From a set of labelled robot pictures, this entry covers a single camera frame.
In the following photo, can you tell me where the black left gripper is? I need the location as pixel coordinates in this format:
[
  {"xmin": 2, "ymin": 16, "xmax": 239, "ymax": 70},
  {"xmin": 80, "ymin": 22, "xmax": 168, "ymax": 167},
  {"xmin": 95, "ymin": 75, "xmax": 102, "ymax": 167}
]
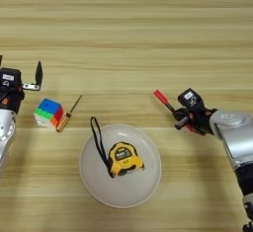
[{"xmin": 0, "ymin": 54, "xmax": 44, "ymax": 114}]

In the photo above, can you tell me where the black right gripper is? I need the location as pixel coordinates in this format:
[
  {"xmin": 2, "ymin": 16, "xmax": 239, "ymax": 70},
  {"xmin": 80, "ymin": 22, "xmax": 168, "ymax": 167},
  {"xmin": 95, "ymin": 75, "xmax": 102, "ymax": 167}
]
[{"xmin": 173, "ymin": 105, "xmax": 219, "ymax": 137}]

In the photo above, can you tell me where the red black pen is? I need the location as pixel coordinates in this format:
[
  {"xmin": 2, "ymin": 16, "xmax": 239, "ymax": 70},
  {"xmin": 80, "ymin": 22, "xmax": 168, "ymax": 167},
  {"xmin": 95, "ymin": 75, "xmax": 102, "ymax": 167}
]
[{"xmin": 152, "ymin": 89, "xmax": 198, "ymax": 135}]

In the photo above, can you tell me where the multicoloured puzzle cube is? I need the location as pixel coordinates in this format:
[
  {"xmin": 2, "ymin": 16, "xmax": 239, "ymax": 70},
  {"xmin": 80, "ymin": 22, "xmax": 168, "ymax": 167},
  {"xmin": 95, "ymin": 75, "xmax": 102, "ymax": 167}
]
[{"xmin": 33, "ymin": 98, "xmax": 65, "ymax": 128}]

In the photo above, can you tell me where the small amber-handled screwdriver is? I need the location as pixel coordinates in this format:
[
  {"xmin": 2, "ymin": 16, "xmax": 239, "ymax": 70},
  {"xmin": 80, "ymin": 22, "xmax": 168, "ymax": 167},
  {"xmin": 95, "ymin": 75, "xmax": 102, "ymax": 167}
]
[{"xmin": 55, "ymin": 94, "xmax": 84, "ymax": 133}]

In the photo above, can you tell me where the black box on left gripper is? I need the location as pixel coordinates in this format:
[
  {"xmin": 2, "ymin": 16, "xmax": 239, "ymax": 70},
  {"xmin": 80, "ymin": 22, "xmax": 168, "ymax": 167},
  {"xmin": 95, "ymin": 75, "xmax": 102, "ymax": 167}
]
[{"xmin": 0, "ymin": 67, "xmax": 23, "ymax": 89}]

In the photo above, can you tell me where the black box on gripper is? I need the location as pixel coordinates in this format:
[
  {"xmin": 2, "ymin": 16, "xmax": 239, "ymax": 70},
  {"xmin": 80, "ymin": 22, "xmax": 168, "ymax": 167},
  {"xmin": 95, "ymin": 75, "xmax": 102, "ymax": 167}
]
[
  {"xmin": 0, "ymin": 67, "xmax": 23, "ymax": 89},
  {"xmin": 177, "ymin": 87, "xmax": 206, "ymax": 113}
]

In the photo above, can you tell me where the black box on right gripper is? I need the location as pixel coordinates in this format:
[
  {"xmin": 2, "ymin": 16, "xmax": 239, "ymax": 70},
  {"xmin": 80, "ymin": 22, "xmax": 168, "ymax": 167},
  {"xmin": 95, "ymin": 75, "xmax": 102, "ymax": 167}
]
[{"xmin": 177, "ymin": 87, "xmax": 206, "ymax": 113}]

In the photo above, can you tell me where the yellow black tape measure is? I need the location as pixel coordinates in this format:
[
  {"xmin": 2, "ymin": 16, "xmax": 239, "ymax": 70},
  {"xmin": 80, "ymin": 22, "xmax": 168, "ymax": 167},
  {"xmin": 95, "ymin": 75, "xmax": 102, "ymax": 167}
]
[{"xmin": 90, "ymin": 116, "xmax": 146, "ymax": 180}]

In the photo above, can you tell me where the round white plate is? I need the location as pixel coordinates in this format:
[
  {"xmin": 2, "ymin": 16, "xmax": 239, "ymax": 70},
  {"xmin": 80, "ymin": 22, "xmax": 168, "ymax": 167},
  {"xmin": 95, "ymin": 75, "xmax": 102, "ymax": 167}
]
[{"xmin": 78, "ymin": 123, "xmax": 163, "ymax": 209}]

